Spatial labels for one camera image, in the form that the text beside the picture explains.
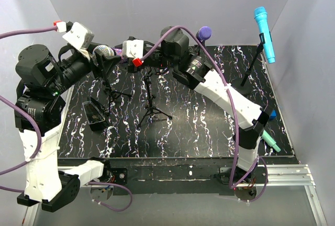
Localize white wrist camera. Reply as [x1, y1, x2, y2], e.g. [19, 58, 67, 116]
[62, 22, 94, 59]
[122, 39, 144, 63]

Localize aluminium frame rail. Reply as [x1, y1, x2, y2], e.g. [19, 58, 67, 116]
[232, 164, 328, 226]

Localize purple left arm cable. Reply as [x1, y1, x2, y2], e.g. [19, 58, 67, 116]
[0, 21, 133, 212]

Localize small blue block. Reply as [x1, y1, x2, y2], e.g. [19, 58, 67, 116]
[269, 110, 277, 120]

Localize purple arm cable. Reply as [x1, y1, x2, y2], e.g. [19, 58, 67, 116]
[0, 21, 133, 212]
[132, 26, 269, 202]

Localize mint green microphone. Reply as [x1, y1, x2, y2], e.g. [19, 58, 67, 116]
[262, 130, 281, 153]

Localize purple glitter silver mesh microphone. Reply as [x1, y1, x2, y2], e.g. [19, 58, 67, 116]
[92, 44, 122, 56]

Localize bright blue microphone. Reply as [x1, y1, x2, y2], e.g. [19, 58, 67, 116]
[254, 6, 275, 64]

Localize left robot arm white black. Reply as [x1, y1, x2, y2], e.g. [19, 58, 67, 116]
[14, 43, 121, 212]

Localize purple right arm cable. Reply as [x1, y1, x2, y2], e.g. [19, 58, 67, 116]
[132, 26, 269, 202]

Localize black right round base stand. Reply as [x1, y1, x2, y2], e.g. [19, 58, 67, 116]
[232, 33, 265, 97]

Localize black round base stand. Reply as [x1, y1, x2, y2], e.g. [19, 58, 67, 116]
[232, 33, 265, 97]
[194, 40, 206, 56]

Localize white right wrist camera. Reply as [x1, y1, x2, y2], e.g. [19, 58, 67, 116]
[122, 39, 144, 63]

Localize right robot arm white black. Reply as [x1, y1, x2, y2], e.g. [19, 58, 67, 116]
[122, 27, 272, 183]

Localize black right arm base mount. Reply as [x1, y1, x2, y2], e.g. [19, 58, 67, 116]
[219, 167, 259, 185]

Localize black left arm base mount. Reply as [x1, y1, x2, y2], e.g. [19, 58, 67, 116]
[106, 168, 128, 185]

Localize purple foam head microphone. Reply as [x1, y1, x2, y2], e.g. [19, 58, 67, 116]
[196, 26, 212, 42]

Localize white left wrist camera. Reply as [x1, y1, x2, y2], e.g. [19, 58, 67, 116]
[62, 22, 94, 59]

